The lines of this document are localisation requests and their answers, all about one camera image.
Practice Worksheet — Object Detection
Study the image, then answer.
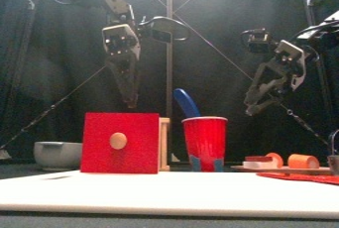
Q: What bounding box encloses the blue utensil handle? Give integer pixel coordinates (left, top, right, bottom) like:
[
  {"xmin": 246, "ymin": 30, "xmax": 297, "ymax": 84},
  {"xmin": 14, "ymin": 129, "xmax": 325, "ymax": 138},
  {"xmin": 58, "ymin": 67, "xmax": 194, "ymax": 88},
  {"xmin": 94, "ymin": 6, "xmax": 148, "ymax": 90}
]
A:
[{"xmin": 172, "ymin": 87, "xmax": 202, "ymax": 119}]

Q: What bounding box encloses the orange toy slice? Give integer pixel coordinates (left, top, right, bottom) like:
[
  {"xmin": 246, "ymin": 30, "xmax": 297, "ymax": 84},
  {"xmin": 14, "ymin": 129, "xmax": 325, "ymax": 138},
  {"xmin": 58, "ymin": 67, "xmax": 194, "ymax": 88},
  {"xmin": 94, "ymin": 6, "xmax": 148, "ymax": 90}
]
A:
[{"xmin": 264, "ymin": 152, "xmax": 284, "ymax": 169}]

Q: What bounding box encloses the white toy block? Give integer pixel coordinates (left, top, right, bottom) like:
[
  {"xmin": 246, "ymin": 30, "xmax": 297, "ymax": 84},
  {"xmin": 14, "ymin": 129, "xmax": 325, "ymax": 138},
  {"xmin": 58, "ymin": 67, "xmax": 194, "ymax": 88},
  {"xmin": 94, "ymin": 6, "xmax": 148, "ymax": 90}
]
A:
[{"xmin": 242, "ymin": 161, "xmax": 277, "ymax": 171}]

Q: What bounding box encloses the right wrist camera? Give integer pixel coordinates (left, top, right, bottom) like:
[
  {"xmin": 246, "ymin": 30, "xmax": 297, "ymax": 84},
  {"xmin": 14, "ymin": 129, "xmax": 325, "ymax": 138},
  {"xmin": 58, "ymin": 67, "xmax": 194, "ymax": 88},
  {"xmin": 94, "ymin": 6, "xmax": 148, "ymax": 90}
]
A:
[{"xmin": 241, "ymin": 28, "xmax": 277, "ymax": 55}]

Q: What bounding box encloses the grey pot with handle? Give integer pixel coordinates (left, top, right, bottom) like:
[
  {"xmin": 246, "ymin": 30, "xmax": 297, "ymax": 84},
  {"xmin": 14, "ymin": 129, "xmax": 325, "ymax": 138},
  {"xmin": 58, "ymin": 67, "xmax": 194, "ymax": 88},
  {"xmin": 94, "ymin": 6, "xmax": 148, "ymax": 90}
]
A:
[{"xmin": 327, "ymin": 129, "xmax": 339, "ymax": 176}]

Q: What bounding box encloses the red plastic cup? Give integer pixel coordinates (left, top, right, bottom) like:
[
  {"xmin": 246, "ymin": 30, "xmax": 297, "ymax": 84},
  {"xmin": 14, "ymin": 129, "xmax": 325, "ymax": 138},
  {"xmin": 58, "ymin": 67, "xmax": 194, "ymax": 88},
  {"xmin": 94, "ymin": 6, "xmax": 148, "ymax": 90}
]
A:
[{"xmin": 181, "ymin": 116, "xmax": 229, "ymax": 172}]

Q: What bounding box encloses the wooden drawer cabinet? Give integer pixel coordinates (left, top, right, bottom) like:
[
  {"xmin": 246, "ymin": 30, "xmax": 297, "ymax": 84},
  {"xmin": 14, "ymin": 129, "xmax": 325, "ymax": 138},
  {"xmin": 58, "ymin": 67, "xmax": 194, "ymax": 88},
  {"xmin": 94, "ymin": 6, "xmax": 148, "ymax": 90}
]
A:
[{"xmin": 157, "ymin": 117, "xmax": 172, "ymax": 172}]

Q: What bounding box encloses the grey vertical frame pole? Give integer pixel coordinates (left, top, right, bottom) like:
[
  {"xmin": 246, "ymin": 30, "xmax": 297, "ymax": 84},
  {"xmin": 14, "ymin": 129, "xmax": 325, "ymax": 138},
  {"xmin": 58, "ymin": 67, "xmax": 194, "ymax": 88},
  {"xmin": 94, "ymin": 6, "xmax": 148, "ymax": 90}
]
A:
[{"xmin": 165, "ymin": 0, "xmax": 174, "ymax": 164}]

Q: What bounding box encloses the dark red toy block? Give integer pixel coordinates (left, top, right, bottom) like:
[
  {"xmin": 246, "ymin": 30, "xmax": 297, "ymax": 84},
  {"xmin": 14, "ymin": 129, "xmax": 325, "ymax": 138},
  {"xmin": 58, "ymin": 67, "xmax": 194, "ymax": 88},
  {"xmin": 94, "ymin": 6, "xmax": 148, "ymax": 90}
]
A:
[{"xmin": 245, "ymin": 155, "xmax": 273, "ymax": 163}]

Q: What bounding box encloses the grey bowl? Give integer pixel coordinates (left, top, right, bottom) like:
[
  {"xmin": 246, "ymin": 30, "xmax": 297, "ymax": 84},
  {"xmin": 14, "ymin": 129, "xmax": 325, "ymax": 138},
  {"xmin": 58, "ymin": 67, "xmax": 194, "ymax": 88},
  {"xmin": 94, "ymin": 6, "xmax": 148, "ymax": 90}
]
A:
[{"xmin": 33, "ymin": 141, "xmax": 85, "ymax": 171}]

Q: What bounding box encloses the red mat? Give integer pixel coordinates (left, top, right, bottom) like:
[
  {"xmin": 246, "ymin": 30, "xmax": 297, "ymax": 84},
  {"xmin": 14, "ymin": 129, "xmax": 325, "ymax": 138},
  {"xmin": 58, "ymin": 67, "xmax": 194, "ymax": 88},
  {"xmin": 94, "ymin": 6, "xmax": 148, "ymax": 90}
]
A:
[{"xmin": 254, "ymin": 171, "xmax": 339, "ymax": 186}]

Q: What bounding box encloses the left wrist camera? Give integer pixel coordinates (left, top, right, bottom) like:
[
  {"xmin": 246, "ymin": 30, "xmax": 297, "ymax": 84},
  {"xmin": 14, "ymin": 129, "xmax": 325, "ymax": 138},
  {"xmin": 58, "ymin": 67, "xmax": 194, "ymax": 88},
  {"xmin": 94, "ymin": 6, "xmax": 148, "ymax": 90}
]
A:
[{"xmin": 138, "ymin": 16, "xmax": 192, "ymax": 45}]

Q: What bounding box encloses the red wooden box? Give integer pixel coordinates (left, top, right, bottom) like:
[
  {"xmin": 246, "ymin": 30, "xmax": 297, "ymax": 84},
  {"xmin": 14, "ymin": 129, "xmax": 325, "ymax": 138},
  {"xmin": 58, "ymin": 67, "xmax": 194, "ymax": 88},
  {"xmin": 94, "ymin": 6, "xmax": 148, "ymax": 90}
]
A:
[{"xmin": 80, "ymin": 112, "xmax": 161, "ymax": 174}]

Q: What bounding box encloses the white cutting board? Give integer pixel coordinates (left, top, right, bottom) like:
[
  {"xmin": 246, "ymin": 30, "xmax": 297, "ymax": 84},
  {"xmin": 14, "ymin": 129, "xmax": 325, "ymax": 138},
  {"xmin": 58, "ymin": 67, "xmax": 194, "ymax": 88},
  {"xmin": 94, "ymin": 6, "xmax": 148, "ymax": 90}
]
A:
[{"xmin": 0, "ymin": 170, "xmax": 339, "ymax": 220}]

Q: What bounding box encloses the black backdrop cloth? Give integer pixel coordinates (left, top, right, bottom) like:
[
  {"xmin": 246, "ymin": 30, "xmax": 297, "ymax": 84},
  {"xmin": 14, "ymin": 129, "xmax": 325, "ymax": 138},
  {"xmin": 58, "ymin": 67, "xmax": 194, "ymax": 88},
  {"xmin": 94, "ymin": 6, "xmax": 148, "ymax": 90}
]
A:
[{"xmin": 0, "ymin": 0, "xmax": 339, "ymax": 171}]

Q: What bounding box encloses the wooden serving board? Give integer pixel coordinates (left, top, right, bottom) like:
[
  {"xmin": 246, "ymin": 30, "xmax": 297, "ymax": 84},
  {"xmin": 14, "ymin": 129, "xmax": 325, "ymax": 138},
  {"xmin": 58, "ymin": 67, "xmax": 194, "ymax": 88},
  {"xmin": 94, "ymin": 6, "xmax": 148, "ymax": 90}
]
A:
[{"xmin": 229, "ymin": 165, "xmax": 333, "ymax": 176}]

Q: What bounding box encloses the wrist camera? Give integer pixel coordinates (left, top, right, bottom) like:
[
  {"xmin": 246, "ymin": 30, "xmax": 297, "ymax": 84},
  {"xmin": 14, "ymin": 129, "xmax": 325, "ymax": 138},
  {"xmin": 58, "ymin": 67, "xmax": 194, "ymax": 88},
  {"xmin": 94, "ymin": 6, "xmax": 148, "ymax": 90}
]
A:
[
  {"xmin": 241, "ymin": 28, "xmax": 277, "ymax": 55},
  {"xmin": 138, "ymin": 16, "xmax": 192, "ymax": 45}
]

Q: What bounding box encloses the small white bracket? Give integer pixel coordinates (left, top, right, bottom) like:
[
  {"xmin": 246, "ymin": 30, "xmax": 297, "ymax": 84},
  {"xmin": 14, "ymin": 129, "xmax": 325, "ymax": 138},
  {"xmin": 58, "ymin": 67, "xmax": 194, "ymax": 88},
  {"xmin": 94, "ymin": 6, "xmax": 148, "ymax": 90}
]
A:
[{"xmin": 0, "ymin": 148, "xmax": 13, "ymax": 161}]

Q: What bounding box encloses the orange toy cylinder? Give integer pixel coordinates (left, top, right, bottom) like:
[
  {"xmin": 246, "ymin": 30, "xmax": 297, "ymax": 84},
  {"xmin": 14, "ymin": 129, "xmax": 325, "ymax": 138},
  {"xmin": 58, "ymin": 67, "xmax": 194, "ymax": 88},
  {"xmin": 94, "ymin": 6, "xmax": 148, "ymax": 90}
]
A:
[{"xmin": 286, "ymin": 153, "xmax": 320, "ymax": 170}]

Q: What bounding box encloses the diagonal brace wire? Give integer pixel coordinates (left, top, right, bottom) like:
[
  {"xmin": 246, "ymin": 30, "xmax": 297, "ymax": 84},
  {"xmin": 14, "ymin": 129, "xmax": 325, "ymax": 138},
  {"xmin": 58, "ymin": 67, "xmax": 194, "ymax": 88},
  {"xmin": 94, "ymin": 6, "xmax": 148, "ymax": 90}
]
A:
[{"xmin": 0, "ymin": 0, "xmax": 224, "ymax": 150}]

